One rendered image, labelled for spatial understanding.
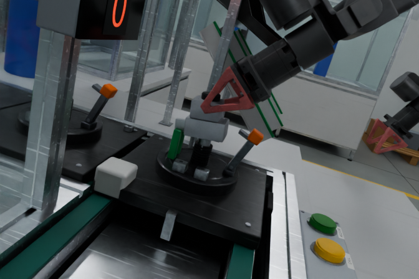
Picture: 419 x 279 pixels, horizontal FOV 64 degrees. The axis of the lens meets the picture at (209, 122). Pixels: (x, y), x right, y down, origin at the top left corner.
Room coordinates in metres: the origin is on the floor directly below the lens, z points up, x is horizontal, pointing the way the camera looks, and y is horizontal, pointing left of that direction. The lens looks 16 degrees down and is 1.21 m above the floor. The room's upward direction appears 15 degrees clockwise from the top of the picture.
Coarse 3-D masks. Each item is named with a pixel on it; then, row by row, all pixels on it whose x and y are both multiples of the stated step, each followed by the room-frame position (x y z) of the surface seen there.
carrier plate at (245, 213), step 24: (144, 144) 0.57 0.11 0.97; (168, 144) 0.61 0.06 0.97; (144, 168) 0.48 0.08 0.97; (240, 168) 0.59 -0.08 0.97; (96, 192) 0.41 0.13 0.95; (120, 192) 0.40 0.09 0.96; (144, 192) 0.41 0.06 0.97; (168, 192) 0.43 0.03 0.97; (240, 192) 0.49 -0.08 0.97; (264, 192) 0.51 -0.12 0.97; (192, 216) 0.39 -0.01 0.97; (216, 216) 0.40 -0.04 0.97; (240, 216) 0.42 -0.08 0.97; (240, 240) 0.38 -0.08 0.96
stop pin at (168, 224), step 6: (168, 210) 0.39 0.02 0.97; (174, 210) 0.39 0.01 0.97; (168, 216) 0.38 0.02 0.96; (174, 216) 0.38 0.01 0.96; (168, 222) 0.38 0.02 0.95; (174, 222) 0.38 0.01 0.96; (162, 228) 0.38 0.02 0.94; (168, 228) 0.38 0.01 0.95; (162, 234) 0.38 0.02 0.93; (168, 234) 0.38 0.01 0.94; (168, 240) 0.38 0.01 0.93
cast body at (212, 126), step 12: (204, 96) 0.50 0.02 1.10; (216, 96) 0.50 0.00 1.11; (192, 108) 0.49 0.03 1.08; (180, 120) 0.51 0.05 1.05; (192, 120) 0.49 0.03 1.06; (204, 120) 0.49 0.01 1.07; (216, 120) 0.49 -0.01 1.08; (228, 120) 0.52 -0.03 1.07; (192, 132) 0.49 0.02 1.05; (204, 132) 0.49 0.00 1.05; (216, 132) 0.49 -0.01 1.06
